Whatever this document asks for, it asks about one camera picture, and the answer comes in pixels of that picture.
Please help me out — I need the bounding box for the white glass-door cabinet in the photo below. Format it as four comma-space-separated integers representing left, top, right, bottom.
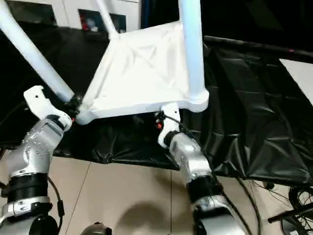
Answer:
0, 0, 143, 33

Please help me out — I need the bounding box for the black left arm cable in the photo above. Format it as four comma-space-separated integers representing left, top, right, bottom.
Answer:
47, 175, 66, 231

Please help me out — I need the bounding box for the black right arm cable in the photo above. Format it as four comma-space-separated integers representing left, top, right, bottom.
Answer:
165, 116, 263, 235

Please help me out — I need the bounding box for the black coiled cable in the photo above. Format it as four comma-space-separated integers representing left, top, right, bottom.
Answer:
288, 185, 313, 214

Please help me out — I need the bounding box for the black metal rail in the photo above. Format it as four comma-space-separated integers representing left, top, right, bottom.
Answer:
203, 35, 313, 60

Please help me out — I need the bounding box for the white board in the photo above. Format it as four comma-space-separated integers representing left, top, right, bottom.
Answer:
278, 58, 313, 109

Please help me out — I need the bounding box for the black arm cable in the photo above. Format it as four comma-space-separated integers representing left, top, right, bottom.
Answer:
47, 175, 66, 231
165, 116, 263, 235

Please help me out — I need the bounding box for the black plastic mat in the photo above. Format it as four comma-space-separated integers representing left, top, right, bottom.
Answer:
0, 21, 313, 186

